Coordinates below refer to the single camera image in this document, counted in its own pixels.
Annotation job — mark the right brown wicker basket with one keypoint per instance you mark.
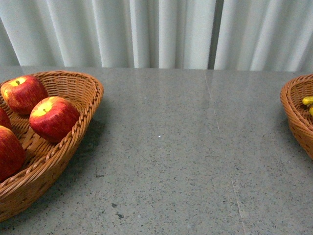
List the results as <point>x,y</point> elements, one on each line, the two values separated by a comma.
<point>299,119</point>

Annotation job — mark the yellow banana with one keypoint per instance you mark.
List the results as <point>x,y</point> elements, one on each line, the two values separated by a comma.
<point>308,100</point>
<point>310,107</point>

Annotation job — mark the dark red apple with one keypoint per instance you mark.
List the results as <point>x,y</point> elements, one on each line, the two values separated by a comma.
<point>5,122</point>

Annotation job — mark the brown wicker basket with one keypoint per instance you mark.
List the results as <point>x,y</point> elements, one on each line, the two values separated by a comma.
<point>299,119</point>
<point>46,161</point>

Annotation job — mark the left brown wicker basket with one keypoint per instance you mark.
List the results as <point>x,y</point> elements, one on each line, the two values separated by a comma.
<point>46,161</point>

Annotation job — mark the white pleated curtain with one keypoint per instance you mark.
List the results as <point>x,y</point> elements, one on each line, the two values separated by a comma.
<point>262,35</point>

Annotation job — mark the red yellow apple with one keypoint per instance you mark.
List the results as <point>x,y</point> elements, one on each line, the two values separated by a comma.
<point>53,118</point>
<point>12,154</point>
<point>23,93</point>

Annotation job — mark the yellow banana in basket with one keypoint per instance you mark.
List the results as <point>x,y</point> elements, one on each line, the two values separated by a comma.
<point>308,100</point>

